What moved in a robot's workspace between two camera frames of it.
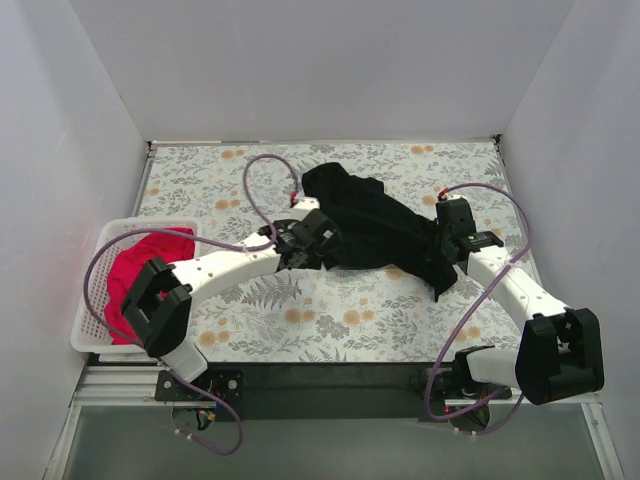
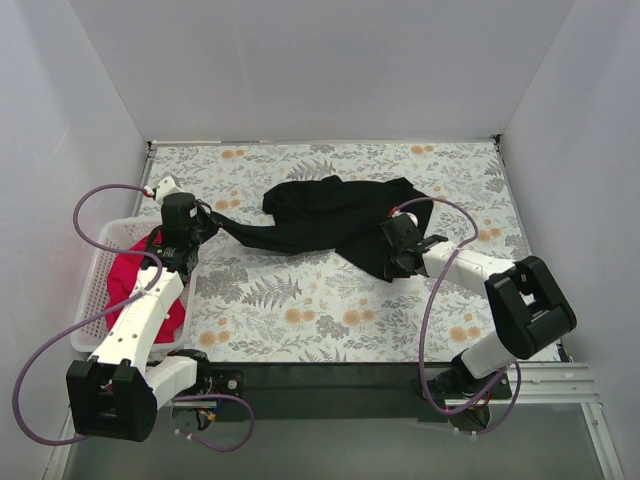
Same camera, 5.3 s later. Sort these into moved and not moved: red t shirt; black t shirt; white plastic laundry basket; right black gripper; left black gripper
Moved: right black gripper; left black gripper; black t shirt
Not moved: red t shirt; white plastic laundry basket
